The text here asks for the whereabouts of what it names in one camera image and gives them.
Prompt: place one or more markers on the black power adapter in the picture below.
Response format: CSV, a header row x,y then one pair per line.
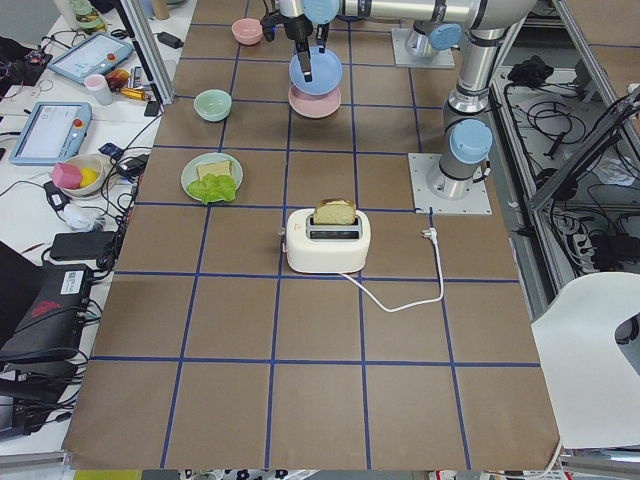
x,y
170,40

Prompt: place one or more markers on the white chair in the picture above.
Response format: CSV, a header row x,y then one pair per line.
x,y
594,389

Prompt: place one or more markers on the blue teach pendant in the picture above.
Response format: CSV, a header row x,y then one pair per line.
x,y
98,54
53,133

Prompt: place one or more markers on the pink plate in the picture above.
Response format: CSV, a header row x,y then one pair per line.
x,y
314,106

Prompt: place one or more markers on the aluminium frame post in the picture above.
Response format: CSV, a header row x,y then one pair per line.
x,y
145,45

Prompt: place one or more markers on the pink cup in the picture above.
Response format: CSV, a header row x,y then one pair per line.
x,y
98,87

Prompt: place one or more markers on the blue plate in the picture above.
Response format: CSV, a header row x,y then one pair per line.
x,y
326,72

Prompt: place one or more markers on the green bowl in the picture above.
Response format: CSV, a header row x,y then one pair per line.
x,y
213,105

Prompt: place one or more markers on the bread slice in toaster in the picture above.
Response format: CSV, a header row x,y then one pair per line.
x,y
335,212

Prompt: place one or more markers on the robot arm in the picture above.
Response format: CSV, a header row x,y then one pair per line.
x,y
467,138
322,13

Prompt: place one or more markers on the green plate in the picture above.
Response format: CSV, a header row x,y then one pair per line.
x,y
189,172

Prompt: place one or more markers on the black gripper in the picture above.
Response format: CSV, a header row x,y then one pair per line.
x,y
299,30

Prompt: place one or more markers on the green lettuce leaf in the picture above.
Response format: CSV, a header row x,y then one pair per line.
x,y
213,189

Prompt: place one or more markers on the red yellow mango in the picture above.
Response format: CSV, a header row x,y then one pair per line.
x,y
117,79

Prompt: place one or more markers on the cream white toaster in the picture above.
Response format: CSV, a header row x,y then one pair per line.
x,y
326,249

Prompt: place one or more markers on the bread slice on plate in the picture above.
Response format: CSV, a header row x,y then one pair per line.
x,y
221,168

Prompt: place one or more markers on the white bowl with fruit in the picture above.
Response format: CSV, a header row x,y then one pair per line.
x,y
94,169

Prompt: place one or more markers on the pink bowl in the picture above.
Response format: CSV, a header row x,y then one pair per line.
x,y
247,31

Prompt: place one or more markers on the orange screwdriver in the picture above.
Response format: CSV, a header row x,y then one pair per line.
x,y
136,94

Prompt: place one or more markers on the pink block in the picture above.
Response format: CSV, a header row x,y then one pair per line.
x,y
67,176

